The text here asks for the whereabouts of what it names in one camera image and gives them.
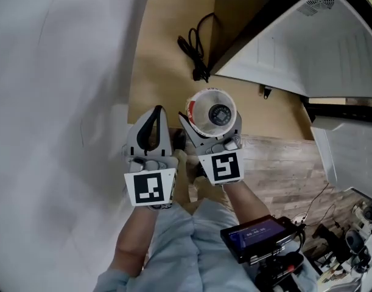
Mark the person's left forearm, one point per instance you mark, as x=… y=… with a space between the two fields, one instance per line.
x=131 y=245

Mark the white power strip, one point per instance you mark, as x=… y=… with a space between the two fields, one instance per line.
x=300 y=217

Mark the clear drink bottle white label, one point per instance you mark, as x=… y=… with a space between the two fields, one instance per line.
x=211 y=111

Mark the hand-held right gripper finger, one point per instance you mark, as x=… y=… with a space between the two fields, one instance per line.
x=193 y=137
x=238 y=126

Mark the person's light blue shirt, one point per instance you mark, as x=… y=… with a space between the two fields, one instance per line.
x=185 y=254

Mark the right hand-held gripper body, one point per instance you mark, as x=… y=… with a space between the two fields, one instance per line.
x=223 y=166

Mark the light wooden table white legs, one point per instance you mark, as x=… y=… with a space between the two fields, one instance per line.
x=161 y=71

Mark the black chest-mounted device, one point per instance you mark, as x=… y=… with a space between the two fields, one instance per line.
x=252 y=236

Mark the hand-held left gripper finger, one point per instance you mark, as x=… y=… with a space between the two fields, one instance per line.
x=132 y=141
x=165 y=138

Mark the person's right forearm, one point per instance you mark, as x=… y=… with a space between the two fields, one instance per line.
x=243 y=202

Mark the black mini fridge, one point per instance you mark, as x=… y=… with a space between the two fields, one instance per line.
x=310 y=47

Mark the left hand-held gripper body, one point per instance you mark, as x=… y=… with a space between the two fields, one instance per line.
x=149 y=189

